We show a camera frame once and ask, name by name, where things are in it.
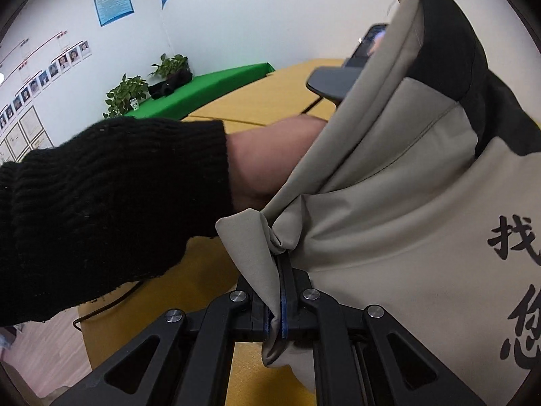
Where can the beige and black jacket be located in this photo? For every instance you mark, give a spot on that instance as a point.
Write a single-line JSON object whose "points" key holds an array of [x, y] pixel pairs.
{"points": [[401, 220]]}

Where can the framed wall certificates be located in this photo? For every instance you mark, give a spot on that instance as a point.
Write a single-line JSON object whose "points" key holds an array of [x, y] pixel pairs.
{"points": [[25, 133]]}

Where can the black bag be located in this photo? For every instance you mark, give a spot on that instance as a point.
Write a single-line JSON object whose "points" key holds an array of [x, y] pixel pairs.
{"points": [[171, 82]]}

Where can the blue framed wall poster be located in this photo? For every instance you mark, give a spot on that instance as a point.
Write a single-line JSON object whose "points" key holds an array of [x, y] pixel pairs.
{"points": [[113, 2]]}

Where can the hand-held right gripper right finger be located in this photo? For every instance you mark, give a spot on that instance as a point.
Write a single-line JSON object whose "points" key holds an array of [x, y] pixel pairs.
{"points": [[285, 315]]}

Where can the grey phone stand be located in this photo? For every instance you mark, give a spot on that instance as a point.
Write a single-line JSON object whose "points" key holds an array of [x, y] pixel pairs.
{"points": [[332, 81]]}

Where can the person's left forearm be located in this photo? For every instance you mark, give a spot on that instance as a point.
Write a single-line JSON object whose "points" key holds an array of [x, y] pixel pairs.
{"points": [[105, 203]]}

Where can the green table cloth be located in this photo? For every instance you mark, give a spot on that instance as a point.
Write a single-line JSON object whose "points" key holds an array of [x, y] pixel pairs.
{"points": [[203, 89]]}

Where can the potted green plant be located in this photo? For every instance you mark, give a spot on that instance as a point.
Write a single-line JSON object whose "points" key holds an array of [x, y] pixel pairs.
{"points": [[169, 64], [124, 97]]}

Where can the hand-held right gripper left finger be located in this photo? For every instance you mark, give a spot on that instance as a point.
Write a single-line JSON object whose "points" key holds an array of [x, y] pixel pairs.
{"points": [[253, 317]]}

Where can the smartphone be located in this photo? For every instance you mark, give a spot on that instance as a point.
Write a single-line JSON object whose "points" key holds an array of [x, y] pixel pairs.
{"points": [[367, 46]]}

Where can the wall photo chart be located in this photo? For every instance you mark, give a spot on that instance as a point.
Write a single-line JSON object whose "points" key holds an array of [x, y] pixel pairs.
{"points": [[46, 72]]}

